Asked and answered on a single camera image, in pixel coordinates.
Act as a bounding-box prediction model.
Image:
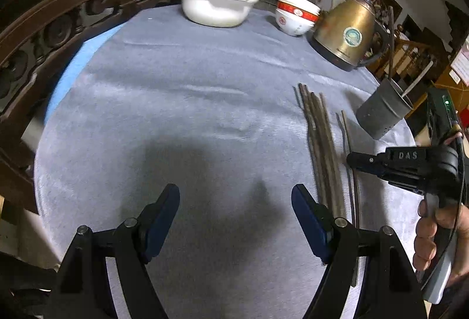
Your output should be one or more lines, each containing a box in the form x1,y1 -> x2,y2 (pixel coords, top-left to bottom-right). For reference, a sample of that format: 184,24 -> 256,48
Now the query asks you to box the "wooden stair railing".
368,24 -> 451,83

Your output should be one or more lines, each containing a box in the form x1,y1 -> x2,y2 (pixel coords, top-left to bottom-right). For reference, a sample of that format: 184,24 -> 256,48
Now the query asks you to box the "person's right hand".
412,200 -> 469,287

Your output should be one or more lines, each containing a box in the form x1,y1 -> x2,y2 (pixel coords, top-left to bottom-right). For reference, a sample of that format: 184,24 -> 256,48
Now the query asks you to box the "wall calendar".
449,36 -> 469,87

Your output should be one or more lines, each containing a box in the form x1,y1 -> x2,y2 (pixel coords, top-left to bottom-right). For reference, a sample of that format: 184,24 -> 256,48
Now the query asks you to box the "grey perforated utensil holder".
355,78 -> 412,140

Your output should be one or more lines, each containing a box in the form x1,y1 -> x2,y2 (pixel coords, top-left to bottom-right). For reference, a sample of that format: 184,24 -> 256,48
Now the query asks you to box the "brass electric kettle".
310,0 -> 392,72

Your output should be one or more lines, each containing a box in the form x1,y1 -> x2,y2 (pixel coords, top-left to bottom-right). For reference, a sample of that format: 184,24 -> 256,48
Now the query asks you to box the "white plastic basin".
181,0 -> 260,28

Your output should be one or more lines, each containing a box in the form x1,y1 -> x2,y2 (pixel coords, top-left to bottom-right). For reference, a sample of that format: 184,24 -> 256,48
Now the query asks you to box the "white red bowl stack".
275,0 -> 321,36

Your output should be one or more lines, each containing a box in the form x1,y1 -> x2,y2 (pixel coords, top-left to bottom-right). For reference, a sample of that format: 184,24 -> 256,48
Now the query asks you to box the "grey table cloth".
34,5 -> 414,318

